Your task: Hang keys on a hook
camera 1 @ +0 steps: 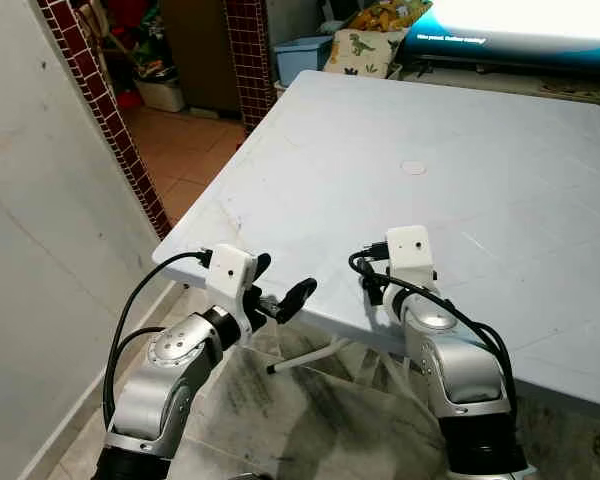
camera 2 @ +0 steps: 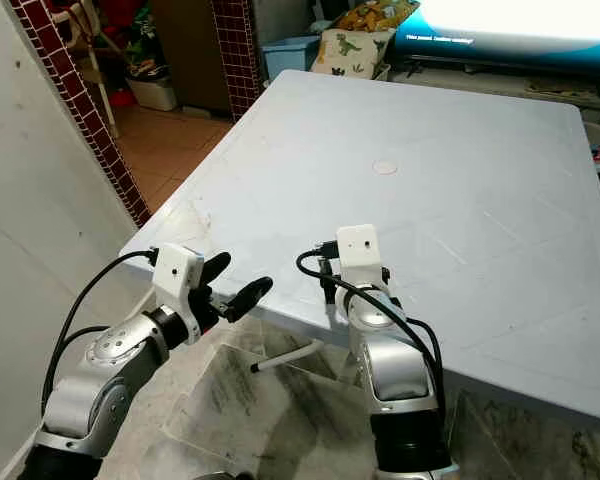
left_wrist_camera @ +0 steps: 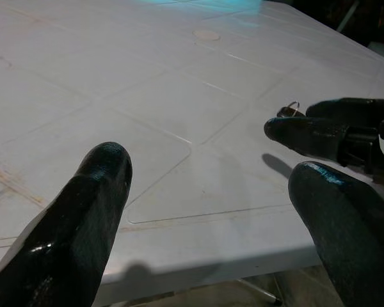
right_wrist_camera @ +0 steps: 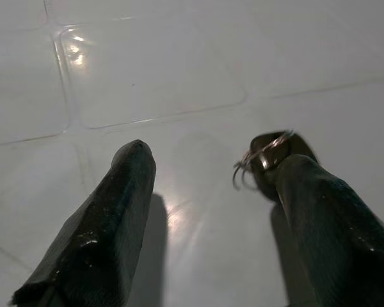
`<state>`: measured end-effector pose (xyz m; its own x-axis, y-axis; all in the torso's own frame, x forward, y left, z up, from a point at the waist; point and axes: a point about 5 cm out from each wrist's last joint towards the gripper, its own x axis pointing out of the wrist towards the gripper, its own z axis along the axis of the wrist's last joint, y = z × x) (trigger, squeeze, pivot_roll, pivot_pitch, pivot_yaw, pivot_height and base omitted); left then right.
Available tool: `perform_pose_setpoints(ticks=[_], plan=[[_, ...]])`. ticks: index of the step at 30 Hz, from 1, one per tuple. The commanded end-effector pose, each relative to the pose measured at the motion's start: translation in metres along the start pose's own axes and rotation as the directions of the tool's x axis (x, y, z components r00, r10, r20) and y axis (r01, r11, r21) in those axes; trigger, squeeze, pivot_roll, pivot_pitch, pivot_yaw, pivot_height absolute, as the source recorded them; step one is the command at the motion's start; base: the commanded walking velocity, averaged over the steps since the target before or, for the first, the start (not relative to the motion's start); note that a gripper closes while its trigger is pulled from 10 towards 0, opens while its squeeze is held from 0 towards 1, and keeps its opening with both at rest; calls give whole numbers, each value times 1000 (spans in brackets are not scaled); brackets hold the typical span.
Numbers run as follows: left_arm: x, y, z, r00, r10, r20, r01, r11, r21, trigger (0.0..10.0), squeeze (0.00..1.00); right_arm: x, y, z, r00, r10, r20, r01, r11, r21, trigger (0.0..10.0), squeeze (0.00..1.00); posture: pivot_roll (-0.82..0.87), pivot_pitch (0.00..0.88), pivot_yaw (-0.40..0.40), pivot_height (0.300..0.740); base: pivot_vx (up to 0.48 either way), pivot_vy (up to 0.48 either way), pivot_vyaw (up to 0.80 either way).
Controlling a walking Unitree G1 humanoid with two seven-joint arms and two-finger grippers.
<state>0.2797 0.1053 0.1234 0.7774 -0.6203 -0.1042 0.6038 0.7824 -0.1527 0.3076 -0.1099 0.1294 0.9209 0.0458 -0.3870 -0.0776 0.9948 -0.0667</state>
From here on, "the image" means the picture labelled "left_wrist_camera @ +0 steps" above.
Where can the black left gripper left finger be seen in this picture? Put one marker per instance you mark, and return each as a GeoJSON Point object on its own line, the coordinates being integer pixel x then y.
{"type": "Point", "coordinates": [67, 240]}

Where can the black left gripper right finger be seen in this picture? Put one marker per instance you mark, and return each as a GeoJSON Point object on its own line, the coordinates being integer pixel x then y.
{"type": "Point", "coordinates": [355, 240]}

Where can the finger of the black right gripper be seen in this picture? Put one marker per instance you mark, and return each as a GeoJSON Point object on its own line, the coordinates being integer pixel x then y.
{"type": "Point", "coordinates": [307, 134]}
{"type": "Point", "coordinates": [345, 110]}

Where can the white metal table leg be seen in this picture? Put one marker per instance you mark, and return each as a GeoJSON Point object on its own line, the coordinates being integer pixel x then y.
{"type": "Point", "coordinates": [262, 291]}

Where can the white plastic table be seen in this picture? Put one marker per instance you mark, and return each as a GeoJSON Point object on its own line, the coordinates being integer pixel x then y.
{"type": "Point", "coordinates": [179, 96]}

